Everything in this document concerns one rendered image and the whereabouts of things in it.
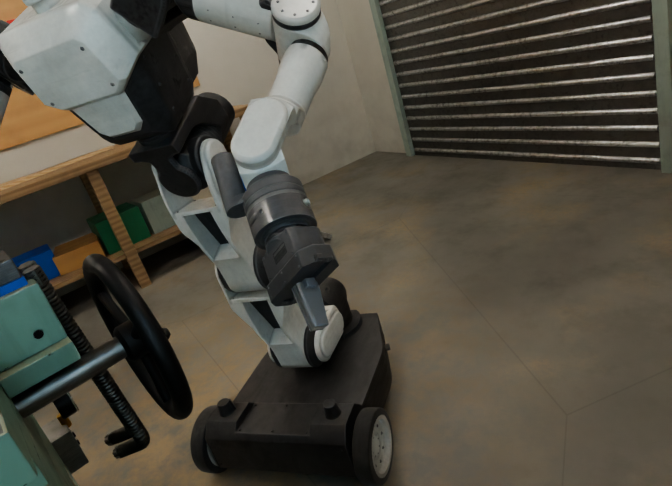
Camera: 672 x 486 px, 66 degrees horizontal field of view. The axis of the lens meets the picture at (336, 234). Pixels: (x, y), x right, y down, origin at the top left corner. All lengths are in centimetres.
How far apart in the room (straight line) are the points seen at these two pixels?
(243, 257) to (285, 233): 71
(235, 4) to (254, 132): 28
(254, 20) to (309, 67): 15
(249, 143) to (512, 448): 116
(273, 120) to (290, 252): 19
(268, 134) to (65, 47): 48
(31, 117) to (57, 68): 286
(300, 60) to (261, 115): 13
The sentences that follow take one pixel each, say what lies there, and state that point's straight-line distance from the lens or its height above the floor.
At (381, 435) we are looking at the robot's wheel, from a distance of 157.
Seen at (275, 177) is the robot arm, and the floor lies 100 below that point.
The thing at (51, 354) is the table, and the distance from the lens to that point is 81.
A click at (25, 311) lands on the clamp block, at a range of 80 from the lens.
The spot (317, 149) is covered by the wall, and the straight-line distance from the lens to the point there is 461.
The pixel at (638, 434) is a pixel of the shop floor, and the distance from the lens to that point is 162.
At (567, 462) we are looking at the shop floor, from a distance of 155.
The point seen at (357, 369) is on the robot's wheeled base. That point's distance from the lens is 169.
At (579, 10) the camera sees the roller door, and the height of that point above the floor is 87.
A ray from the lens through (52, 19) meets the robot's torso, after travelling 110.
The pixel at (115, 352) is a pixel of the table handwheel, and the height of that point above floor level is 81.
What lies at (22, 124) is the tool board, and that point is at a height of 116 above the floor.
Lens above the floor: 115
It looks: 21 degrees down
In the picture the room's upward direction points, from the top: 17 degrees counter-clockwise
